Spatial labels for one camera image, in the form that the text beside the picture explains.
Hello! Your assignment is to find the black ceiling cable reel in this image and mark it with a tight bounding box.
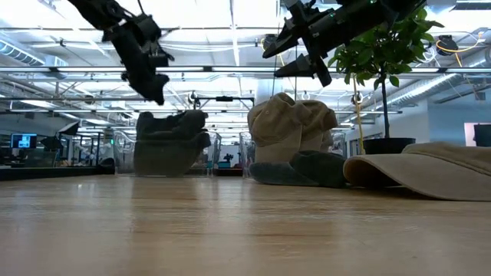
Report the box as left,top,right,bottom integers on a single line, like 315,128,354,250
437,34,460,57

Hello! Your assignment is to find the black table edge rail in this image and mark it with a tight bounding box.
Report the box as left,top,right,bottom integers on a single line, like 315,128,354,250
0,165,246,182

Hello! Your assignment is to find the long ceiling light rail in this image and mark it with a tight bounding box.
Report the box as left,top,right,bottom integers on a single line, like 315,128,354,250
0,65,491,74

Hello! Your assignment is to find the clear plastic bin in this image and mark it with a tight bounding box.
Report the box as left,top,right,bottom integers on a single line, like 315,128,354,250
239,131,349,179
113,130,222,178

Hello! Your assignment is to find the dark grey baseball cap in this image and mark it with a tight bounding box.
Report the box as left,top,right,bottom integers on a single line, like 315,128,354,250
249,160,320,187
136,110,211,141
289,149,348,189

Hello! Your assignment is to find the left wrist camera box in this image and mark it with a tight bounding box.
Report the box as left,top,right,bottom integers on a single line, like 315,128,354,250
147,41,176,69

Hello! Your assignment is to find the monitor with blue screen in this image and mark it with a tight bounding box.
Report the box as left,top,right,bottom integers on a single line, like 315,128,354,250
10,133,38,150

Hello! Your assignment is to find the silver ventilation duct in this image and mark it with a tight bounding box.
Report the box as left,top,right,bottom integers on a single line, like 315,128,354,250
393,72,461,107

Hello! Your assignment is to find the green leafy potted tree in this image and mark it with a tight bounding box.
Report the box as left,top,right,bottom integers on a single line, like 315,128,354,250
328,7,446,140

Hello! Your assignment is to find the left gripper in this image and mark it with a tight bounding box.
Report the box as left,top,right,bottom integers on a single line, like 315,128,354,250
101,13,170,107

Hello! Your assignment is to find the black overhead gantry frame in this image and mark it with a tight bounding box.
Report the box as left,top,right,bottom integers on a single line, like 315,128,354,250
193,95,256,123

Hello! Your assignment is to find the black plant pot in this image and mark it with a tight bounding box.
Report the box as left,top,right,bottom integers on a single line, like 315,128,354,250
362,137,417,156

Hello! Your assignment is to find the yellow hanging cable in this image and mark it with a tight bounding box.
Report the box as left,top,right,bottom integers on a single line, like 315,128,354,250
351,76,365,154

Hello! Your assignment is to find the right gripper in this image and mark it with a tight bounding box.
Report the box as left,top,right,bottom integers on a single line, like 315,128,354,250
262,0,396,87

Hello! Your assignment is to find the dark wall monitor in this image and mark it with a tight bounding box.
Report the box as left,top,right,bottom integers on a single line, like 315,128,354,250
473,124,491,146

